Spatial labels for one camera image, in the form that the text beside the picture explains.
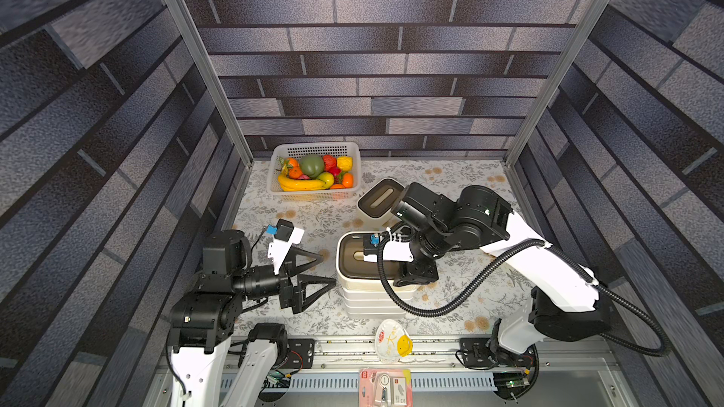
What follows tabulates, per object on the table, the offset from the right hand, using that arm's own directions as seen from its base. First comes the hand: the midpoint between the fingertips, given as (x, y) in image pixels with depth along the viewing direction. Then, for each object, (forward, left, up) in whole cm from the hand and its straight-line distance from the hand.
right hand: (392, 263), depth 60 cm
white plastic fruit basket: (+58, +35, -20) cm, 71 cm away
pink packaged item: (-20, +2, -27) cm, 34 cm away
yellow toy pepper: (+52, +16, -22) cm, 59 cm away
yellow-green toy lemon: (+42, +22, -20) cm, 52 cm away
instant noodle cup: (-11, -1, -21) cm, 24 cm away
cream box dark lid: (-4, +8, +2) cm, 9 cm away
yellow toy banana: (+37, +33, -18) cm, 53 cm away
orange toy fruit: (+44, +14, -23) cm, 52 cm away
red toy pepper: (+52, +22, -22) cm, 60 cm away
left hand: (-4, +14, +4) cm, 15 cm away
